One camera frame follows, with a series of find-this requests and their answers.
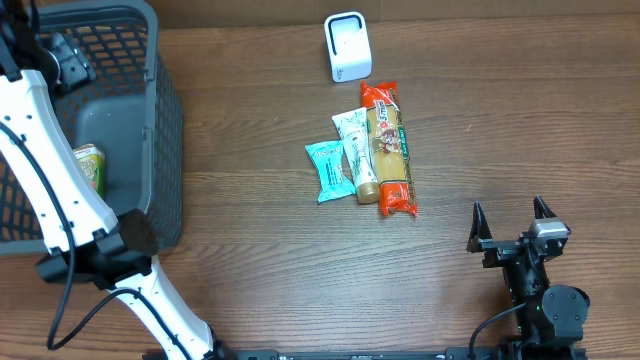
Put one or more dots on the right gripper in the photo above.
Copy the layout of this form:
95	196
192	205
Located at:
498	250

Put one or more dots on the white barcode scanner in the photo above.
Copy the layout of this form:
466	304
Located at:
348	45

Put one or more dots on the white cosmetic tube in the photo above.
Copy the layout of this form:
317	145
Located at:
352	129

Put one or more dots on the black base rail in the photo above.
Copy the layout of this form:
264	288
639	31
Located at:
451	353

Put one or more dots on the teal snack packet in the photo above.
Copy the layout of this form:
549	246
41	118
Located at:
327	158

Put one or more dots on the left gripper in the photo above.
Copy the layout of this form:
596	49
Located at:
70	61

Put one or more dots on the grey plastic shopping basket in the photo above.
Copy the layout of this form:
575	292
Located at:
131	112

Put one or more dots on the orange spaghetti packet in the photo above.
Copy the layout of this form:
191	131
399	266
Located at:
389	148

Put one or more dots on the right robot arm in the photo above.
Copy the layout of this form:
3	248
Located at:
549	317

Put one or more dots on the green drink carton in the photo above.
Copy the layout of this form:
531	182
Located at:
92	161

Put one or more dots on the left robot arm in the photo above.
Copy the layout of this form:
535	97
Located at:
125	264

